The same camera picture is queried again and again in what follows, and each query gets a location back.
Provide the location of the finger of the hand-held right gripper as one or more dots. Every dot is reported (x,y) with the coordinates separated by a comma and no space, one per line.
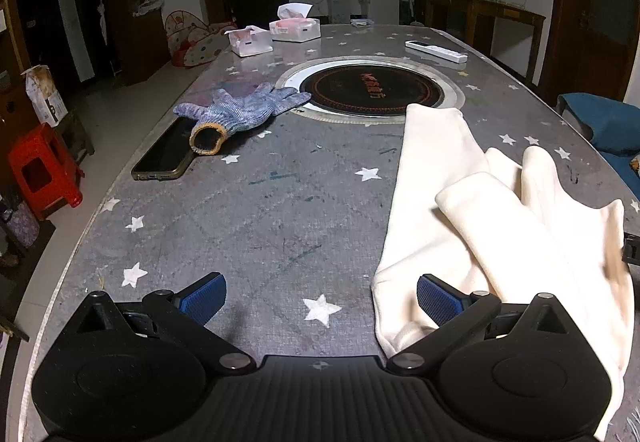
(632,249)

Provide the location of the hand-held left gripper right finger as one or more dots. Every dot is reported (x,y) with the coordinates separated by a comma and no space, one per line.
(440,302)

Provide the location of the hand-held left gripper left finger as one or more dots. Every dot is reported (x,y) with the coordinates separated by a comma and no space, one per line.
(205,298)

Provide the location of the cream white sweatshirt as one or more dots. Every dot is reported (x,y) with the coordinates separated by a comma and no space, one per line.
(440,182)

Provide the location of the blue sofa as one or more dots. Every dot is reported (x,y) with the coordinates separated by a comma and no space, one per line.
(607,122)

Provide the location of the grey star-print table cover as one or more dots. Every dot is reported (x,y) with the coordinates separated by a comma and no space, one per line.
(300,197)

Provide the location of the dark smartphone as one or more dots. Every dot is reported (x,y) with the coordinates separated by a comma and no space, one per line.
(160,157)

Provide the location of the blue-grey knit work glove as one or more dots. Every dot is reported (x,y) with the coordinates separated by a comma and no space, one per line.
(240,110)

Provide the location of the red plastic stool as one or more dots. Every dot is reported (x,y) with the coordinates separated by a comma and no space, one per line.
(42,172)

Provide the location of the round black induction cooktop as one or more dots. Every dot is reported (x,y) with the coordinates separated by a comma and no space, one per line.
(370,90)

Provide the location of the white remote control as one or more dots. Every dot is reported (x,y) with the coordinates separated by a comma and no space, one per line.
(435,51)

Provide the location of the polka-dot folding play tent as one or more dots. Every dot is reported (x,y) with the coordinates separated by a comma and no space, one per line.
(200,45)

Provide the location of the worn cardboard box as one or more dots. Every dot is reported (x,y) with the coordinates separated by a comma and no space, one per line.
(45,95)

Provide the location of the small white pink tissue pack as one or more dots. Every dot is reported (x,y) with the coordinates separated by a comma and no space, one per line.
(250,42)

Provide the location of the dark wooden desk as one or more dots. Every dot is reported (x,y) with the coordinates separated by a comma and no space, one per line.
(500,12)

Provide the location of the large white pink tissue box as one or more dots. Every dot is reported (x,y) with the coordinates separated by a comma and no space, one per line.
(295,30)

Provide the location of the open wooden shelf cabinet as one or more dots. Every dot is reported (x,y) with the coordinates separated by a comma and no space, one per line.
(135,22)

